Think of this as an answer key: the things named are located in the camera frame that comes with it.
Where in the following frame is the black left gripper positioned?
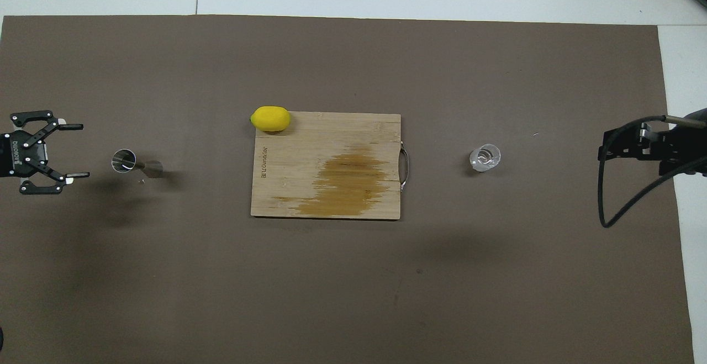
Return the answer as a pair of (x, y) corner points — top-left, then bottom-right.
(0, 111), (90, 194)

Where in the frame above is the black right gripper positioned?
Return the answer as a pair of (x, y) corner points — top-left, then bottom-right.
(598, 123), (707, 177)

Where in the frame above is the steel double jigger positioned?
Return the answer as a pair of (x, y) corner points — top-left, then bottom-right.
(112, 149), (164, 179)

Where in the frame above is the small clear glass cup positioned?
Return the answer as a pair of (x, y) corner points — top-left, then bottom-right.
(469, 144), (502, 173)

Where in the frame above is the large brown table mat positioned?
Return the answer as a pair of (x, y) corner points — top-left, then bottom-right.
(0, 15), (695, 364)

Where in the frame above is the yellow lemon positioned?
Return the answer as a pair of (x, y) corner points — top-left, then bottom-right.
(250, 106), (291, 133)

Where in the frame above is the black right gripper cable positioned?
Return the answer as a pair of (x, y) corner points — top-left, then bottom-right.
(598, 114), (707, 229)

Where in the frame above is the wooden cutting board, metal handle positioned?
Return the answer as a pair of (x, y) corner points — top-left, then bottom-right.
(251, 112), (410, 221)

